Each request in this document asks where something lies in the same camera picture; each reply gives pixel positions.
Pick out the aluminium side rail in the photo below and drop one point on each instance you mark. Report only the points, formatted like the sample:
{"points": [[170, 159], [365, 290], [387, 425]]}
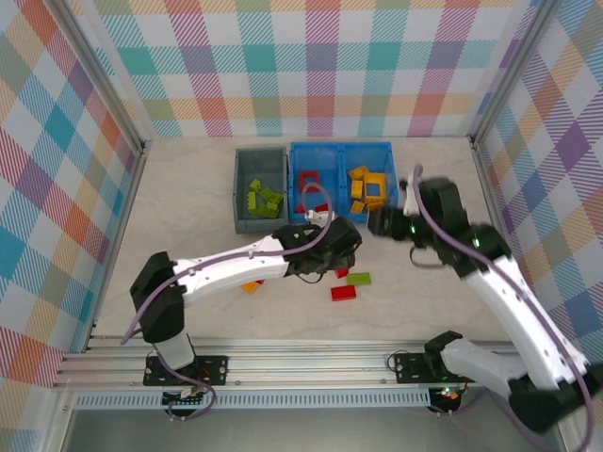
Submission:
{"points": [[490, 198], [114, 245]]}

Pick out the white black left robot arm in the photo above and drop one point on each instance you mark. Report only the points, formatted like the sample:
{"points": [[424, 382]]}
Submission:
{"points": [[226, 268]]}

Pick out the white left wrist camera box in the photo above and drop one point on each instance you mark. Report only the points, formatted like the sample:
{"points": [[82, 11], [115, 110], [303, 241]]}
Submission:
{"points": [[319, 217]]}

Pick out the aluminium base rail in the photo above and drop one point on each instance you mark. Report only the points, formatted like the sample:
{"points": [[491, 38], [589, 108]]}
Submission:
{"points": [[306, 367]]}

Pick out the aluminium corner post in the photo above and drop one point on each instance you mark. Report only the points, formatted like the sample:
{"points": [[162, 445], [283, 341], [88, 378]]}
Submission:
{"points": [[106, 75], [512, 70]]}

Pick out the red lego window frame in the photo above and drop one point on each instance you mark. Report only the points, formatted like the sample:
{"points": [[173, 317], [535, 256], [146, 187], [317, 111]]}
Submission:
{"points": [[302, 179]]}

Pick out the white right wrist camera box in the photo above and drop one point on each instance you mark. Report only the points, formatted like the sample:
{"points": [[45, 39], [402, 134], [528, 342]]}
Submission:
{"points": [[411, 193]]}

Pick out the small circuit board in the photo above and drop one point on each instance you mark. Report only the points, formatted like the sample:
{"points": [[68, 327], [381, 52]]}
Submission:
{"points": [[447, 393], [186, 401]]}

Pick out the grey metal panel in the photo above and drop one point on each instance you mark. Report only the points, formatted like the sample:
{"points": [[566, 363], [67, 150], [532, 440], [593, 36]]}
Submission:
{"points": [[306, 433]]}

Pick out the blue plastic storage bin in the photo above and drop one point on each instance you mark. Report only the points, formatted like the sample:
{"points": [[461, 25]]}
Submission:
{"points": [[315, 155], [372, 153]]}

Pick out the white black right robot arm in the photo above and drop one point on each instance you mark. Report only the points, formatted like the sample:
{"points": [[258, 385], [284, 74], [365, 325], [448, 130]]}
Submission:
{"points": [[518, 306]]}

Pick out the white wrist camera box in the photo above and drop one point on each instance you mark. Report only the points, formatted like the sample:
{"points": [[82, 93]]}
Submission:
{"points": [[319, 217], [411, 193]]}

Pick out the grey plastic storage bin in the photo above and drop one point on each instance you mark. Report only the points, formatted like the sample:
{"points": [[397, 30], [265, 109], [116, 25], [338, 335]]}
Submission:
{"points": [[264, 162]]}

